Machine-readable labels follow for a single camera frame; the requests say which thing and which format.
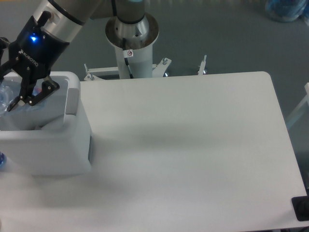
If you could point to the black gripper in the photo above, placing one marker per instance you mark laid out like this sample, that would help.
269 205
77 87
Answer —
38 53

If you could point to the crushed clear plastic bottle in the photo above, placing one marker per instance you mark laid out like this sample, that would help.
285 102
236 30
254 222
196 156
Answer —
8 91

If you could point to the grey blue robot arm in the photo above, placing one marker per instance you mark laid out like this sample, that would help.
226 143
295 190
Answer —
63 19

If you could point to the white trash can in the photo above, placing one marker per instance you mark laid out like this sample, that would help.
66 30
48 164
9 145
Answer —
55 140

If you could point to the blue plastic bag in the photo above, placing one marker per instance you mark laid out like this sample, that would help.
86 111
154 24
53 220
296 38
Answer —
285 11

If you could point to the white pedestal base frame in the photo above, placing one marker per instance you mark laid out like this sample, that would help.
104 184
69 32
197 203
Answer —
158 70

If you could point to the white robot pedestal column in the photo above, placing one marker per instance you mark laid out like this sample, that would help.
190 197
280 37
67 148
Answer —
134 42

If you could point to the white frame at right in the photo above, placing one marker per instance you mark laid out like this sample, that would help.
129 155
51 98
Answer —
299 110

